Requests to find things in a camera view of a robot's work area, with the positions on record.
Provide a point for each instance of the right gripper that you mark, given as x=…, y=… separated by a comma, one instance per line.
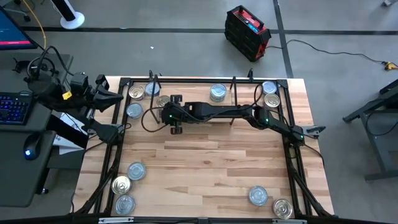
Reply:
x=176, y=115

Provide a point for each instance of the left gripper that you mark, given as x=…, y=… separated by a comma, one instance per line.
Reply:
x=102, y=83

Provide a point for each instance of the wooden shelf black metal legs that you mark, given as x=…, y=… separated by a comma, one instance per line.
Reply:
x=199, y=93

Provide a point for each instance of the silver lid can blue label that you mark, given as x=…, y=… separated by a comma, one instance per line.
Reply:
x=125, y=204
x=150, y=90
x=134, y=110

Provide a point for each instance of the silver lid can green label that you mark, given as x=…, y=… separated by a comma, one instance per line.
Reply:
x=218, y=100
x=218, y=90
x=269, y=87
x=136, y=170
x=258, y=195

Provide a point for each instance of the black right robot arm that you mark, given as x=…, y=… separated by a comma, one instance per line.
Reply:
x=217, y=109

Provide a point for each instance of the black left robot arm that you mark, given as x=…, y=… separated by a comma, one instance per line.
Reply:
x=43, y=88

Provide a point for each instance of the yellow tag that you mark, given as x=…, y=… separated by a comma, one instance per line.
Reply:
x=66, y=95

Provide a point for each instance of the white paper sheet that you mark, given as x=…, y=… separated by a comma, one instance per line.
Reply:
x=66, y=148

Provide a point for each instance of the black computer mouse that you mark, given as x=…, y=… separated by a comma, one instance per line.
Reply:
x=32, y=146

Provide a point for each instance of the backlit black keyboard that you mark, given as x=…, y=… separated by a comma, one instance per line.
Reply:
x=14, y=109

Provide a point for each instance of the black desk clamp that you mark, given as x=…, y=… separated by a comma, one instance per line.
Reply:
x=18, y=65

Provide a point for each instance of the red black tool case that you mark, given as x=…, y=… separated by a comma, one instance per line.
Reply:
x=245, y=34

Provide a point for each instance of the office chair base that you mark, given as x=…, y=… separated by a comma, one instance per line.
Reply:
x=26, y=18

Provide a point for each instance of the desk computer monitor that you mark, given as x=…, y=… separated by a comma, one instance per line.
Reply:
x=12, y=28

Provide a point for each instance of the grey side desk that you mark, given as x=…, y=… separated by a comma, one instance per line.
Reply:
x=12, y=183

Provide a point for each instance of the grey metal table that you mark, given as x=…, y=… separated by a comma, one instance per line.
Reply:
x=379, y=146

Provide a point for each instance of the grey chair leg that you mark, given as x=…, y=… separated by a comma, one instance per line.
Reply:
x=390, y=2

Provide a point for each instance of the black aluminium table frame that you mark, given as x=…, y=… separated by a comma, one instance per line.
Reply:
x=124, y=82

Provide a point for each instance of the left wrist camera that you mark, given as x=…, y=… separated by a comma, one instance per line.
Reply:
x=80, y=84

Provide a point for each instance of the black frame post clamp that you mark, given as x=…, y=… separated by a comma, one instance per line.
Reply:
x=150, y=74
x=249, y=73

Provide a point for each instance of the white pedestal stand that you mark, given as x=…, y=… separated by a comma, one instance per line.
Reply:
x=73, y=21

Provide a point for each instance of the silver metal bracket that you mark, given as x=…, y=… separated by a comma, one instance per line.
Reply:
x=289, y=221
x=115, y=220

